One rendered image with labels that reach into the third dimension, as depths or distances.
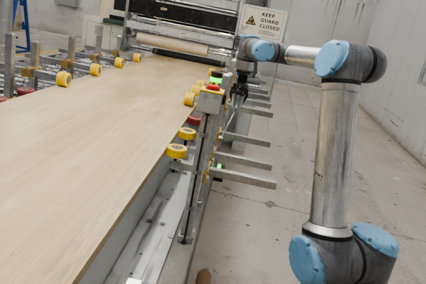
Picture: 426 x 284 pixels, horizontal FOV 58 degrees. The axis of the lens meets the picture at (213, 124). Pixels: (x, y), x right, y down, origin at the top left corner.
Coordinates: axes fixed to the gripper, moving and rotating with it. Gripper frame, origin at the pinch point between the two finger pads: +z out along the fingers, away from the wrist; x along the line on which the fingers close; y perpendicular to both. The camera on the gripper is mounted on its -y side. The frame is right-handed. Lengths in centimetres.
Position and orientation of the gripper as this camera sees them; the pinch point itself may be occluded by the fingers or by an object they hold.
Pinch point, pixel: (235, 109)
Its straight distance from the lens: 190.2
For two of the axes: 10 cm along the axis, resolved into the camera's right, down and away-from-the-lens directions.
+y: -1.0, 2.5, -9.6
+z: -1.8, 9.5, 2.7
